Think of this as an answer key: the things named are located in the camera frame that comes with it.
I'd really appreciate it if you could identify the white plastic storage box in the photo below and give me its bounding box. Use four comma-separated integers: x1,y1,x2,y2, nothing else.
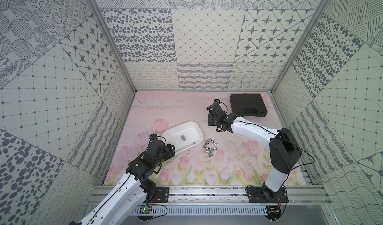
162,121,203,155

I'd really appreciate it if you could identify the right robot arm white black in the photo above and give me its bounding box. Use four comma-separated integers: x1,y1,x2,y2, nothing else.
206,100,315,196

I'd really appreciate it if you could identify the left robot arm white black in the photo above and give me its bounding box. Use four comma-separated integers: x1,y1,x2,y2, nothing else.
70,136,175,225

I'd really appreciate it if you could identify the chrome socket in pile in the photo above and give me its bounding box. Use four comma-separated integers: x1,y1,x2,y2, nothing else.
203,139,218,148

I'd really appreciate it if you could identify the chrome socket pile front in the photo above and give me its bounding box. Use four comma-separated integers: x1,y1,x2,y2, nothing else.
205,148,216,157

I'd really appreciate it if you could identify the black plastic tool case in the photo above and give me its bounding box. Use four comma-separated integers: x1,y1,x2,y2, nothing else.
230,93,268,117

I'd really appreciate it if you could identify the small circuit board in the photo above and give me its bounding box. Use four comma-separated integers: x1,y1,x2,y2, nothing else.
140,206,152,214

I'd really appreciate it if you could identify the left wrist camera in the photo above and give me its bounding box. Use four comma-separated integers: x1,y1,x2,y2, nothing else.
149,133,158,141

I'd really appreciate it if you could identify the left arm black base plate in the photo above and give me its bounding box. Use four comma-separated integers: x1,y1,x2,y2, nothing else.
146,187,170,204

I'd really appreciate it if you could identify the aluminium mounting rail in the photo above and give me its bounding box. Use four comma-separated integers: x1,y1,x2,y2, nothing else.
85,185,331,206

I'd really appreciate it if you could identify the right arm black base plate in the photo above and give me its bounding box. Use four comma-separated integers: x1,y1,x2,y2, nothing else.
245,185,289,203

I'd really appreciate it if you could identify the white slotted cable duct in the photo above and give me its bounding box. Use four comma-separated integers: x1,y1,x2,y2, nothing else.
130,205,267,216

